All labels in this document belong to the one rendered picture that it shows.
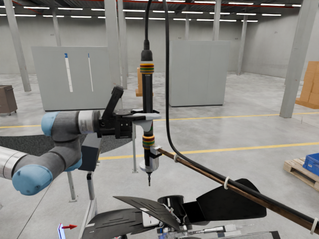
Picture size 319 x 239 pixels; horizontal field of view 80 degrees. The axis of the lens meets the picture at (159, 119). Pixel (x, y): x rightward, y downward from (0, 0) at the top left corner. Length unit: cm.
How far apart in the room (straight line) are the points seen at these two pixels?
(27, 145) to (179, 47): 531
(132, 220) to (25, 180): 45
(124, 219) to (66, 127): 45
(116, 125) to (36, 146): 208
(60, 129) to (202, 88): 658
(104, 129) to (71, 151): 12
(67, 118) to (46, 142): 196
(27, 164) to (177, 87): 636
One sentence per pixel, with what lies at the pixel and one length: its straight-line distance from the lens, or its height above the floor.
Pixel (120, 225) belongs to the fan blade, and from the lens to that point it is 87.
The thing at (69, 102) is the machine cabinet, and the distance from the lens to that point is 704.
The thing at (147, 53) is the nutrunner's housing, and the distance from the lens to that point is 59.
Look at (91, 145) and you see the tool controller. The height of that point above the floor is 124.
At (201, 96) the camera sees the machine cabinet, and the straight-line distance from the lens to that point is 709.
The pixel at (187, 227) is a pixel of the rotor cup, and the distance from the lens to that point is 84.
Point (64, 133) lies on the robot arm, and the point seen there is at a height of 159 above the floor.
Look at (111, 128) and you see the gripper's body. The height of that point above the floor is 159.
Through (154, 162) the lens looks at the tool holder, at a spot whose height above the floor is 146.
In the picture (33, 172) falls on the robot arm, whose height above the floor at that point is 154.
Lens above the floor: 181
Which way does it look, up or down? 19 degrees down
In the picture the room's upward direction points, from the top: straight up
